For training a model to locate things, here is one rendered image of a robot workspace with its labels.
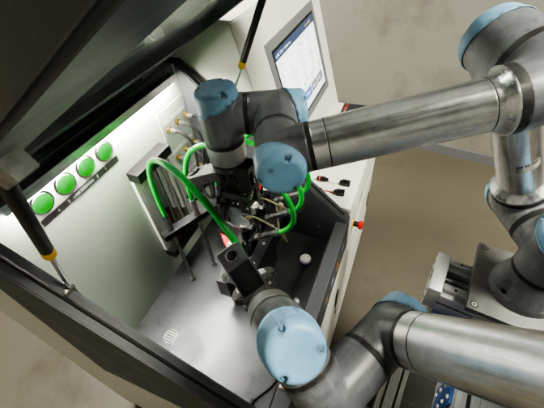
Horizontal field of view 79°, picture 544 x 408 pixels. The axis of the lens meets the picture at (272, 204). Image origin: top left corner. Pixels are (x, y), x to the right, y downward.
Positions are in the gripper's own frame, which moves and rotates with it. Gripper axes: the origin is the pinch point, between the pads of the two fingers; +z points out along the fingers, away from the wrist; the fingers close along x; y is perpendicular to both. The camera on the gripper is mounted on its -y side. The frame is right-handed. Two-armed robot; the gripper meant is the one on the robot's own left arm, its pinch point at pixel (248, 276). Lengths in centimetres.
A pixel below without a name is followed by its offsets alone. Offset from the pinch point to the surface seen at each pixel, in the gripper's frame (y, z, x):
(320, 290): 20.7, 21.7, 14.1
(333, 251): 16.3, 29.5, 25.4
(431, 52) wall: -20, 139, 195
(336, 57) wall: -62, 188, 160
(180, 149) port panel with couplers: -38, 37, 5
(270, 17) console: -54, 28, 51
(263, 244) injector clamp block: 2.0, 33.7, 8.9
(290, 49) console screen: -46, 38, 55
